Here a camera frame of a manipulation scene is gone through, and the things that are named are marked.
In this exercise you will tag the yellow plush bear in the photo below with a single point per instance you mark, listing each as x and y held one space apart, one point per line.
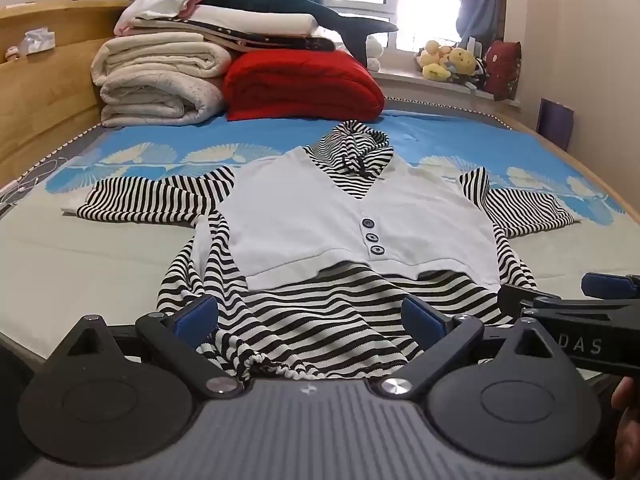
462 60

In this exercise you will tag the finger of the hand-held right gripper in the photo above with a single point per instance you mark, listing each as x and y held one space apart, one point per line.
520 297
602 284

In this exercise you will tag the white cloth with pink trim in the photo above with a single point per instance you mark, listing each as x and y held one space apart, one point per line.
160 2

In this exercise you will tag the teal shark plush toy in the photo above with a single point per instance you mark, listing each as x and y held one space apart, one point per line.
300 2

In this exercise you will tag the tissue pack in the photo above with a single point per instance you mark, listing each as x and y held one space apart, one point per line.
37 41

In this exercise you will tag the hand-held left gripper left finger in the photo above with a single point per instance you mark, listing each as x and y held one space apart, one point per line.
198 316

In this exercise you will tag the purple box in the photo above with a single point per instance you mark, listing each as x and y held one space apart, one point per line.
556 122

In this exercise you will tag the cream folded blanket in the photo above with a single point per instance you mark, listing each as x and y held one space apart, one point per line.
160 57

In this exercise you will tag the person's right hand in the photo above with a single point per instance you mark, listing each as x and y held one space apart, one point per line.
626 399

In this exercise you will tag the yellow plush duck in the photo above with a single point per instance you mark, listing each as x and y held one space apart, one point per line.
434 71

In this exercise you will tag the grey-white fleece folded blanket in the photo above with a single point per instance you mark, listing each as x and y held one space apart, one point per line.
160 100

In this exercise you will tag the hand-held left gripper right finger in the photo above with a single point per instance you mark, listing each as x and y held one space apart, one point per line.
421 316

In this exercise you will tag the dark patterned folded quilt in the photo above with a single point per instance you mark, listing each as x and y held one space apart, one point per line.
280 41

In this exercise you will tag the small white figurine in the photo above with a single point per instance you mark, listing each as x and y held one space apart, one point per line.
12 53

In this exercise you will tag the red folded blanket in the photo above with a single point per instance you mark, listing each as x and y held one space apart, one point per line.
300 85

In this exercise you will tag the striped hooded top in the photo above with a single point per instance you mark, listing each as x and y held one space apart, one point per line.
310 220

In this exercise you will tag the dark red dotted cushion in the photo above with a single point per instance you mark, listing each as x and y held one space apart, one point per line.
504 70

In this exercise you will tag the small white plush toy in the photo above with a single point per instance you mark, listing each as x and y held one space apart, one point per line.
374 52

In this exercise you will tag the white folded quilt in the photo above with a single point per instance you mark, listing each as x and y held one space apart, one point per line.
260 20

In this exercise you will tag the white windowsill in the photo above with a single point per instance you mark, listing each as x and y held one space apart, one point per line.
425 87

